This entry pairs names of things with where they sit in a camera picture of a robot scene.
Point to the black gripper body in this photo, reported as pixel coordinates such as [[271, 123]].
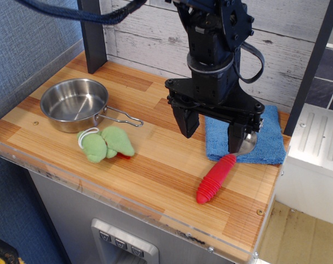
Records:
[[217, 95]]

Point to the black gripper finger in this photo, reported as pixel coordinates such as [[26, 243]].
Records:
[[187, 120], [236, 135]]

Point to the green plush peppers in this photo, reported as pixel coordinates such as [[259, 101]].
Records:
[[108, 143]]

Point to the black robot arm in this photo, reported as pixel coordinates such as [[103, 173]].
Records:
[[217, 33]]

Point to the blue cloth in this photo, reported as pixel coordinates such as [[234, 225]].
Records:
[[269, 148]]

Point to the white ridged appliance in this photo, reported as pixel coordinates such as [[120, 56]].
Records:
[[306, 181]]

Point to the small steel pot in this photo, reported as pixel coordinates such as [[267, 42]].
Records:
[[78, 104]]

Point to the silver dispenser panel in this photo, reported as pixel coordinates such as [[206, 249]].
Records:
[[118, 246]]

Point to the clear acrylic edge guard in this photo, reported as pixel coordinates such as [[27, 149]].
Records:
[[153, 194]]

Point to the red handled metal spoon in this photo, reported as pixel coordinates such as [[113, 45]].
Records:
[[214, 179]]

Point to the dark grey right post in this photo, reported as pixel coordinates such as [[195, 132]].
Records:
[[317, 53]]

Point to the dark grey post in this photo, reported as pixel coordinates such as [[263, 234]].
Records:
[[317, 53], [93, 37]]

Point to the dark grey left post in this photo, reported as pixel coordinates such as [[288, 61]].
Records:
[[93, 37]]

